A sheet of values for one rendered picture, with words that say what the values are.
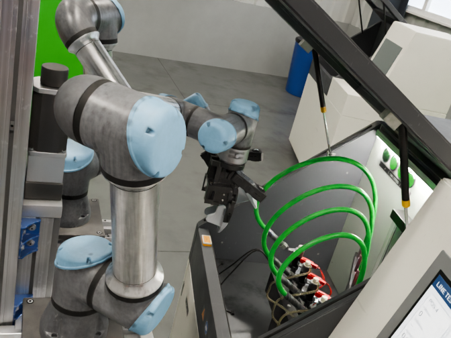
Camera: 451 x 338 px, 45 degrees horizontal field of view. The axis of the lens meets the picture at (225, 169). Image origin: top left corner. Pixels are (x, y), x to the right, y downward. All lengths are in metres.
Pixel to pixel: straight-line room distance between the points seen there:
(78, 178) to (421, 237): 0.93
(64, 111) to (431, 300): 0.78
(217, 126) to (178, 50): 6.99
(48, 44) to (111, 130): 3.76
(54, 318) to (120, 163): 0.50
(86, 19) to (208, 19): 6.67
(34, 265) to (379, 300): 0.84
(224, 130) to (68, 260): 0.42
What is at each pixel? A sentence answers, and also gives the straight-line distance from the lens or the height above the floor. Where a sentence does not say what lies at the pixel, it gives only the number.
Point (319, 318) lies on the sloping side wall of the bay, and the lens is 1.39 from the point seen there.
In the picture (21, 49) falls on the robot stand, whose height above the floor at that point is 1.63.
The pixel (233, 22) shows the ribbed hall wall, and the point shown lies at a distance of 8.26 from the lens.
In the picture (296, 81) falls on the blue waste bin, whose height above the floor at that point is 0.21.
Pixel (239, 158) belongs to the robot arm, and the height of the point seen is 1.44.
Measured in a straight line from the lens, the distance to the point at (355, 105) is 4.42.
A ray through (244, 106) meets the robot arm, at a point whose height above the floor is 1.57.
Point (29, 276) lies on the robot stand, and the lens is 1.45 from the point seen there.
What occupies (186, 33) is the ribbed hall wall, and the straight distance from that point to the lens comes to 8.10.
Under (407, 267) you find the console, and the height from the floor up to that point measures 1.36.
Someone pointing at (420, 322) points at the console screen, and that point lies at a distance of 1.19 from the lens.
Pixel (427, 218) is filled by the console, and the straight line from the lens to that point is 1.26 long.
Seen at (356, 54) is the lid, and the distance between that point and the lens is 1.06.
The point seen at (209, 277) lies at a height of 0.95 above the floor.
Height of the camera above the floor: 1.93
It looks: 24 degrees down
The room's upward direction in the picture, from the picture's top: 14 degrees clockwise
